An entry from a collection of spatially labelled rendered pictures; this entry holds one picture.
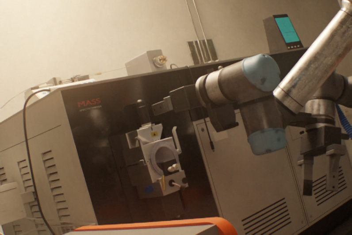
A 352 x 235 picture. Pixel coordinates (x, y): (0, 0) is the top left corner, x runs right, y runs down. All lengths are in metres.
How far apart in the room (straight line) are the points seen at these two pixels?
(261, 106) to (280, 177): 0.75
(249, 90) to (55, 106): 0.51
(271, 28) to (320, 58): 0.95
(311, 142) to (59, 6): 1.81
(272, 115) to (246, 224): 0.63
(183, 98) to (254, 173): 0.60
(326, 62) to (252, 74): 0.21
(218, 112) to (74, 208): 0.46
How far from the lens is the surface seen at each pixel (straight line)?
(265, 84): 0.95
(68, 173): 1.25
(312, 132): 1.21
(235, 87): 0.98
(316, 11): 4.52
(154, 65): 1.74
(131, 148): 1.26
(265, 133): 0.96
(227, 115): 1.06
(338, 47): 1.09
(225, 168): 1.49
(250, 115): 0.97
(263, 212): 1.60
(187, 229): 0.65
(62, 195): 1.33
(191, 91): 1.05
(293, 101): 1.08
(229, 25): 3.49
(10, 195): 1.44
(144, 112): 1.25
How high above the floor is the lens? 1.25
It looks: 4 degrees up
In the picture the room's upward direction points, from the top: 16 degrees counter-clockwise
